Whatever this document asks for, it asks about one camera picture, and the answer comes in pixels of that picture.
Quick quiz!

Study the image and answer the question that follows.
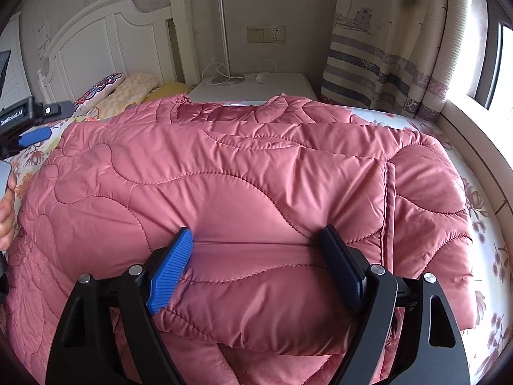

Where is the plain yellow pillow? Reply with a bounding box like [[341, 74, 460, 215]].
[[144, 82, 189, 103]]

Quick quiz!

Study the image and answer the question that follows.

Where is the embroidered floral pillow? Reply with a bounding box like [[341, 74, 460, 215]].
[[74, 73, 126, 109]]

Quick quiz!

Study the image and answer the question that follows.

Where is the pink quilted blanket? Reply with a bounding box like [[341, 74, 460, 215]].
[[5, 93, 475, 385]]

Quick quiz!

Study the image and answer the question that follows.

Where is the white wooden headboard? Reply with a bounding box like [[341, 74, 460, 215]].
[[37, 0, 201, 105]]

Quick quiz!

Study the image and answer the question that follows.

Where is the yellow checked pillow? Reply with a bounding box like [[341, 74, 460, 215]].
[[94, 73, 161, 119]]

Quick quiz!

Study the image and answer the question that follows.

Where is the person's left hand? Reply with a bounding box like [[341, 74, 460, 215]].
[[0, 172, 17, 251]]

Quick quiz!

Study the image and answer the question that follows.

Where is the window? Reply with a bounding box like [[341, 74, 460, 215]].
[[475, 0, 513, 114]]

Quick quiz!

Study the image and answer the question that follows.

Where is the floral bed sheet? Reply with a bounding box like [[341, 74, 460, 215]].
[[0, 106, 509, 375]]

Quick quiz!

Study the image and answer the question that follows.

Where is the white nightstand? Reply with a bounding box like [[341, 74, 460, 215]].
[[188, 73, 319, 107]]

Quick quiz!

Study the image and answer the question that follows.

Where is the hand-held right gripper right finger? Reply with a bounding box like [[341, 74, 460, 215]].
[[318, 225, 470, 385]]

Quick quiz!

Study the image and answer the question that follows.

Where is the beige window sill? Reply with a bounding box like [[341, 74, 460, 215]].
[[439, 99, 513, 225]]

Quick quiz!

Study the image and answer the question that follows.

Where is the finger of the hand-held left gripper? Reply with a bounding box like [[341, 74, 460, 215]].
[[15, 125, 54, 148]]

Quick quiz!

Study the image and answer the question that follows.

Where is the white charger with cable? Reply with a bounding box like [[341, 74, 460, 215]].
[[256, 59, 280, 83]]

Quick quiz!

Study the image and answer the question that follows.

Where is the white cable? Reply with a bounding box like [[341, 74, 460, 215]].
[[200, 59, 230, 85]]

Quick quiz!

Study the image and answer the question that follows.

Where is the silver desk lamp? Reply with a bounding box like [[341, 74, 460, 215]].
[[208, 0, 245, 87]]

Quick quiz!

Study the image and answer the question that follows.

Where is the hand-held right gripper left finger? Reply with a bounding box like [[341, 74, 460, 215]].
[[45, 227, 195, 385]]

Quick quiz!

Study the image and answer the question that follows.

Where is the white wardrobe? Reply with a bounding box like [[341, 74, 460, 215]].
[[0, 12, 25, 101]]

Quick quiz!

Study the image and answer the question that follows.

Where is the nautical print curtain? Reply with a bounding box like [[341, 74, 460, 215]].
[[320, 0, 487, 121]]

